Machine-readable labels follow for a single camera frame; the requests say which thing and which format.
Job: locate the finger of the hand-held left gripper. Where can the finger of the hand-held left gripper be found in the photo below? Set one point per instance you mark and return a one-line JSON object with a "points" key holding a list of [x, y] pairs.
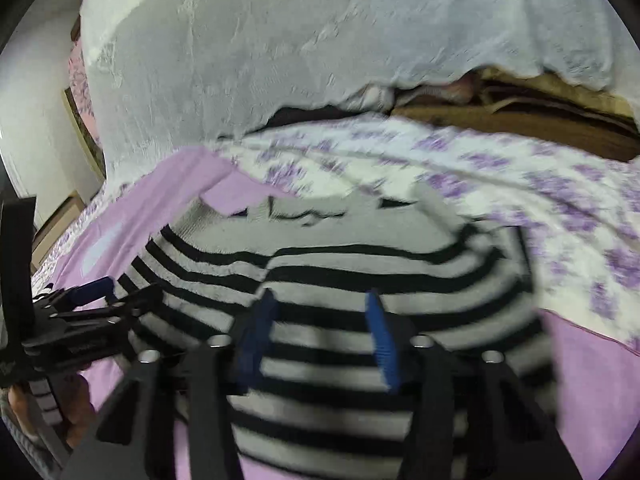
{"points": [[92, 289], [137, 299]]}

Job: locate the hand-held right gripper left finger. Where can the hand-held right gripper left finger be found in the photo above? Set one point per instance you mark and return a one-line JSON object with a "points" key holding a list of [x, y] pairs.
{"points": [[257, 330]]}

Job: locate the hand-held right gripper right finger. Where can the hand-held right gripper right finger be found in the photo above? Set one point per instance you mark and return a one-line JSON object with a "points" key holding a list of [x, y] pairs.
{"points": [[382, 340]]}

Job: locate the black grey striped sweater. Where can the black grey striped sweater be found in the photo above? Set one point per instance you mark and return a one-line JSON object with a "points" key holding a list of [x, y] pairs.
{"points": [[350, 260]]}

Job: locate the person's left hand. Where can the person's left hand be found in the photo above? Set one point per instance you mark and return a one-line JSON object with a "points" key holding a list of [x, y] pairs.
{"points": [[77, 407]]}

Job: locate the purple floral bedsheet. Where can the purple floral bedsheet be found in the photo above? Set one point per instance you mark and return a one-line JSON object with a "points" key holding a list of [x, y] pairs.
{"points": [[500, 175]]}

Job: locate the pink floral cloth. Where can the pink floral cloth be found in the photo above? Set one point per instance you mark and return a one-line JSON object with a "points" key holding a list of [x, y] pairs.
{"points": [[80, 85]]}

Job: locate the lilac blanket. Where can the lilac blanket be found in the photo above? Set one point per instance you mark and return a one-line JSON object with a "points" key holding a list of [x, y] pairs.
{"points": [[590, 370]]}

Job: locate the white folded cloth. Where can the white folded cloth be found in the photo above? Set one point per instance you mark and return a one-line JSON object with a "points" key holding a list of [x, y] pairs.
{"points": [[372, 97]]}

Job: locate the brown striped blanket stack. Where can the brown striped blanket stack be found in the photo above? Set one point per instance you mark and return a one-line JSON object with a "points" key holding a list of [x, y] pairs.
{"points": [[525, 115]]}

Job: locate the white lace cover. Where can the white lace cover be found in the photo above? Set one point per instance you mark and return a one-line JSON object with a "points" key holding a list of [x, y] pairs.
{"points": [[275, 35]]}

